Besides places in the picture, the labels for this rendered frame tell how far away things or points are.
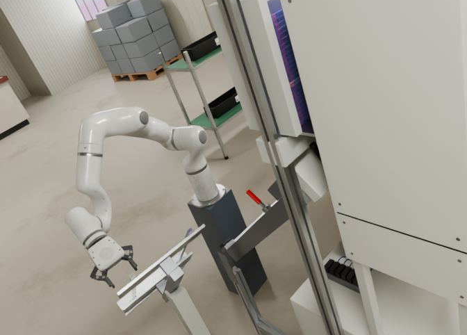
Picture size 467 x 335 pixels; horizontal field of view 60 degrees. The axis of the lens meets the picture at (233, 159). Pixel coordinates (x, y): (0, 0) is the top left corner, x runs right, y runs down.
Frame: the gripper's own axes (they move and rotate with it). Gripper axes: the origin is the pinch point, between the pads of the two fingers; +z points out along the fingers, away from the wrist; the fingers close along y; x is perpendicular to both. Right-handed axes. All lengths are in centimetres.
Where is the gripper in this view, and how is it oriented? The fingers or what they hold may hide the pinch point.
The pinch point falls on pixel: (123, 276)
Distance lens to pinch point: 148.0
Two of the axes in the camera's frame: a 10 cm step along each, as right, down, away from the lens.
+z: 6.8, 6.3, -3.7
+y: 7.2, -5.3, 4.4
